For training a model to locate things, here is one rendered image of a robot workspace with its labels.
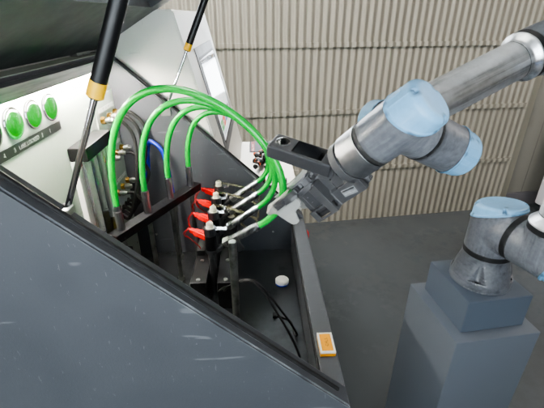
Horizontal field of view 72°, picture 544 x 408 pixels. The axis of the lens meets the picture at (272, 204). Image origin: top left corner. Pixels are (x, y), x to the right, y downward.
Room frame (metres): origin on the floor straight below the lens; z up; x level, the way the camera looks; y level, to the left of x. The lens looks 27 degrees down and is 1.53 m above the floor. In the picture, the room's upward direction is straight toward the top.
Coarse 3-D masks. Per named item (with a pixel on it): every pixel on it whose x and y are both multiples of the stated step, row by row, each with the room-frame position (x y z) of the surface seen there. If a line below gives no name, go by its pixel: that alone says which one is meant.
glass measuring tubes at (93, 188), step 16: (96, 144) 0.80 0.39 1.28; (96, 160) 0.79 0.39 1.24; (80, 176) 0.75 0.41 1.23; (96, 176) 0.79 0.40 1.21; (80, 192) 0.74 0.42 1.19; (96, 192) 0.76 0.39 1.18; (96, 208) 0.75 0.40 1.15; (112, 208) 0.82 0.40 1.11; (96, 224) 0.75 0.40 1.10; (112, 224) 0.82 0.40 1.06
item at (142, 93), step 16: (144, 96) 0.71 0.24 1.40; (192, 96) 0.68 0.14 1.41; (208, 96) 0.68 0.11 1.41; (224, 112) 0.67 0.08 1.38; (112, 128) 0.72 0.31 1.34; (112, 144) 0.73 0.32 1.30; (112, 160) 0.73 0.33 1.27; (272, 160) 0.64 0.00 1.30; (112, 176) 0.73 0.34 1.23; (112, 192) 0.73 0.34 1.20
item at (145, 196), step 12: (156, 108) 0.82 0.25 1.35; (216, 108) 0.82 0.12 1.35; (144, 132) 0.81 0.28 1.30; (144, 144) 0.81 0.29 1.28; (144, 156) 0.82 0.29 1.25; (144, 168) 0.82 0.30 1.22; (144, 180) 0.81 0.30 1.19; (276, 180) 0.83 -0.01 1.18; (144, 192) 0.81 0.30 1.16; (144, 204) 0.81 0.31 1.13; (264, 204) 0.82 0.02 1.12; (240, 216) 0.82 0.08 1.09; (228, 228) 0.82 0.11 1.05
